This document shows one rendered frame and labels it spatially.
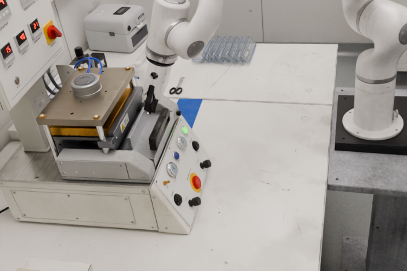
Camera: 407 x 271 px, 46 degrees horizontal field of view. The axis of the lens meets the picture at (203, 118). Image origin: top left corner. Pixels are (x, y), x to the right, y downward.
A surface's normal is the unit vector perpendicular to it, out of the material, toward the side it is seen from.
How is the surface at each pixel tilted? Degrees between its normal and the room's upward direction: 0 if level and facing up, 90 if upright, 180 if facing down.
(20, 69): 90
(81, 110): 0
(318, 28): 90
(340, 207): 0
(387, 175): 0
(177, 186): 65
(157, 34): 82
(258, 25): 90
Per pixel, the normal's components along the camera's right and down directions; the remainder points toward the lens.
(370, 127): -0.40, 0.55
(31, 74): 0.97, 0.01
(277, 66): -0.11, -0.82
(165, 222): -0.19, 0.57
